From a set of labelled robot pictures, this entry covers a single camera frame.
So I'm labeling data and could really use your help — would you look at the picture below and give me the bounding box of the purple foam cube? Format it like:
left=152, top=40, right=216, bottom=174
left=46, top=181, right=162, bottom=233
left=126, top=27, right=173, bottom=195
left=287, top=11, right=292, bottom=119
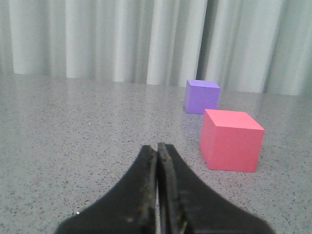
left=184, top=79, right=221, bottom=114

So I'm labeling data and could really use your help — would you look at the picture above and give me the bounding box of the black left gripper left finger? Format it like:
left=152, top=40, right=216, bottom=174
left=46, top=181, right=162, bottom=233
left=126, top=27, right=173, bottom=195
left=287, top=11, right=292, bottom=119
left=55, top=145, right=157, bottom=234

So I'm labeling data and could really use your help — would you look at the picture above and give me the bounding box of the pale green curtain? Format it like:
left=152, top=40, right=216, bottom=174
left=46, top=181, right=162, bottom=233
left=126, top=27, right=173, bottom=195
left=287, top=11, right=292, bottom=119
left=0, top=0, right=312, bottom=97

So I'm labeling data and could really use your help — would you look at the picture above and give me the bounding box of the pink foam cube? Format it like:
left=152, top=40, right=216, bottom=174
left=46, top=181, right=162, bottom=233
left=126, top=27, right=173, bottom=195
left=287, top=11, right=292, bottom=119
left=199, top=109, right=265, bottom=172

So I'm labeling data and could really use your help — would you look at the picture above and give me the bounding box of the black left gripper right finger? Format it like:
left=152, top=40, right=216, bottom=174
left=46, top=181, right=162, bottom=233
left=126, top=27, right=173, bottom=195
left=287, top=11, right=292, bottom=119
left=158, top=143, right=274, bottom=234

